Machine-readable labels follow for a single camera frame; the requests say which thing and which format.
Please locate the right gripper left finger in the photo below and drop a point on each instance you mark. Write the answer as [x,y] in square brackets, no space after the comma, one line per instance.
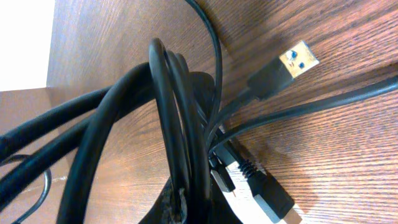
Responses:
[170,207]

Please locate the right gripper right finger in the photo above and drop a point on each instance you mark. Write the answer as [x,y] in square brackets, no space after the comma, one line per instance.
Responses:
[221,212]

